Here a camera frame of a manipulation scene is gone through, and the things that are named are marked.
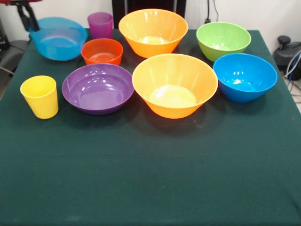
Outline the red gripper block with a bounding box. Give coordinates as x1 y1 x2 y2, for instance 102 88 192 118
0 0 45 32

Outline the small translucent blue bowl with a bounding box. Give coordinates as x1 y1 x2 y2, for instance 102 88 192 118
28 16 88 62

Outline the large orange bowl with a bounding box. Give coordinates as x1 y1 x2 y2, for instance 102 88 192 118
132 53 219 119
118 8 189 59

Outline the purple cup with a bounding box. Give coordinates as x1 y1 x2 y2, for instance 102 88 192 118
87 12 114 40

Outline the small red-orange bowl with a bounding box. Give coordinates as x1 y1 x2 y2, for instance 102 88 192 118
80 38 124 66

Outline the yellow cup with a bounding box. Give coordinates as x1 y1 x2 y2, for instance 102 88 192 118
20 75 59 120

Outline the wide purple bowl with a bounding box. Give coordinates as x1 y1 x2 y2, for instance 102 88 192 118
61 63 135 116

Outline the dark green tablecloth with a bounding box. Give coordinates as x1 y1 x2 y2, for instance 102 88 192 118
0 27 301 226

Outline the green bowl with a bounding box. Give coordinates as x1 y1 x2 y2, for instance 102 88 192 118
196 22 252 63

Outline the opaque blue bowl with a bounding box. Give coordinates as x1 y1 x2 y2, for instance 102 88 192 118
213 53 278 104

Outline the black wall cable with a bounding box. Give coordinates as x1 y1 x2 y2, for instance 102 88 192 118
206 0 220 24

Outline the bundle of floor cables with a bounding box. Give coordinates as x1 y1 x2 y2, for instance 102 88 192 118
283 52 301 97

